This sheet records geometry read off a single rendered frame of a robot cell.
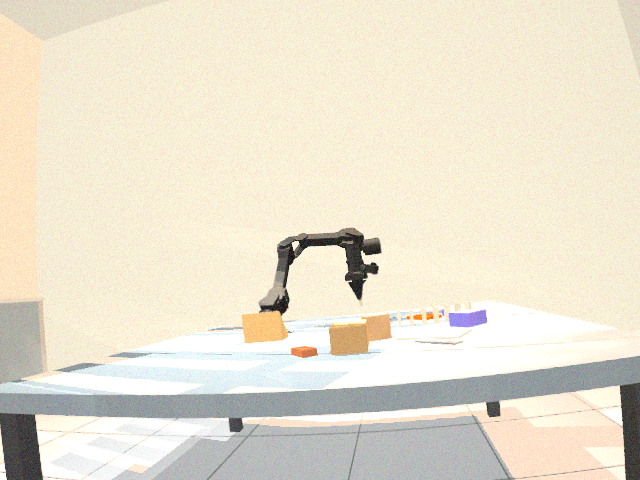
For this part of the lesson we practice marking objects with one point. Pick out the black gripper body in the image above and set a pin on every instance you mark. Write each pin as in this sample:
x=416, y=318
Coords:
x=354, y=273

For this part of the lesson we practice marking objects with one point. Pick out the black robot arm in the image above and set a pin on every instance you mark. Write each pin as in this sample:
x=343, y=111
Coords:
x=352, y=240

